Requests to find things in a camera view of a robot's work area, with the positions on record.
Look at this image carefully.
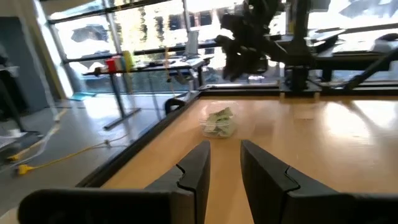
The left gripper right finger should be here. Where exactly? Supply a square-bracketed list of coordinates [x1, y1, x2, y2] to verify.
[240, 139, 398, 224]

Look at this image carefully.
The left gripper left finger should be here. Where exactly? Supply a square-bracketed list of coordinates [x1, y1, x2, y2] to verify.
[17, 140, 211, 224]

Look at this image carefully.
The green tea bag packet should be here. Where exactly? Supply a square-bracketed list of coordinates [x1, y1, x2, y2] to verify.
[207, 107, 234, 123]
[217, 119, 236, 138]
[203, 121, 218, 135]

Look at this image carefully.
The clear plastic container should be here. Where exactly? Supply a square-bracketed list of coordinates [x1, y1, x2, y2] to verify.
[198, 101, 242, 139]

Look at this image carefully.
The black side table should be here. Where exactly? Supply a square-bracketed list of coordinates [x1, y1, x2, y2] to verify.
[310, 27, 398, 82]

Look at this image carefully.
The yellow-green container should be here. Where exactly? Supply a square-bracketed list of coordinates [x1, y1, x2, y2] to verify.
[123, 50, 136, 71]

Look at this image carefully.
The black-legged desk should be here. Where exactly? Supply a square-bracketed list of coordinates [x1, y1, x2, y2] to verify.
[82, 55, 215, 131]

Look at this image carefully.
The red container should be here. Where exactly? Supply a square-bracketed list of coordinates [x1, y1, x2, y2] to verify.
[104, 58, 116, 74]

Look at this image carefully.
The black aluminium table frame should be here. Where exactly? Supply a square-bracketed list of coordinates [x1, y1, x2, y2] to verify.
[76, 46, 398, 189]

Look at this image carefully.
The black frame clamp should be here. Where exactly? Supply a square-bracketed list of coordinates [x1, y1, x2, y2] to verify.
[164, 98, 188, 115]

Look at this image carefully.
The yellow cable with black knot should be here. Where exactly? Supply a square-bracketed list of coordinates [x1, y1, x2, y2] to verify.
[17, 133, 129, 175]

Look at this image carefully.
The yellow and white cable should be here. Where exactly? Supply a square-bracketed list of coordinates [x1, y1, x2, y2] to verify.
[6, 107, 68, 162]

